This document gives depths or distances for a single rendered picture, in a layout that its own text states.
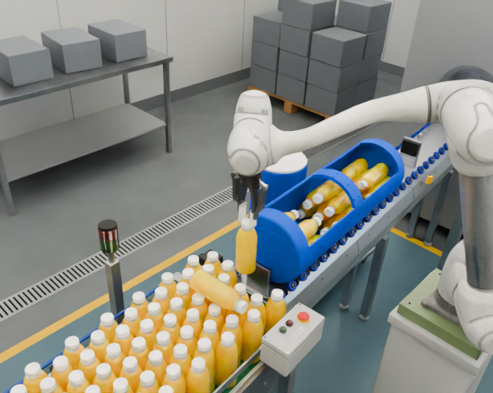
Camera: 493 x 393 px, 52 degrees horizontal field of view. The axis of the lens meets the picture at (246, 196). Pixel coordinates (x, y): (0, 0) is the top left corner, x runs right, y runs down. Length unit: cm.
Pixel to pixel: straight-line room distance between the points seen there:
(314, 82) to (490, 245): 412
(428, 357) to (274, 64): 428
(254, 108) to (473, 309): 83
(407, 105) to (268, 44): 437
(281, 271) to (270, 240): 13
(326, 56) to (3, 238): 333
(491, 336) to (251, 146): 84
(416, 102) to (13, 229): 319
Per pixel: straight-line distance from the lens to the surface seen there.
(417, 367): 198
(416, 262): 380
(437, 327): 184
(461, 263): 175
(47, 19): 483
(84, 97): 518
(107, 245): 177
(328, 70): 529
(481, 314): 159
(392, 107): 143
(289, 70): 560
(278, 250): 187
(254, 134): 127
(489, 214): 142
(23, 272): 363
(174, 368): 150
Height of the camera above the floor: 228
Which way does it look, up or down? 33 degrees down
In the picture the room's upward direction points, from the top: 3 degrees clockwise
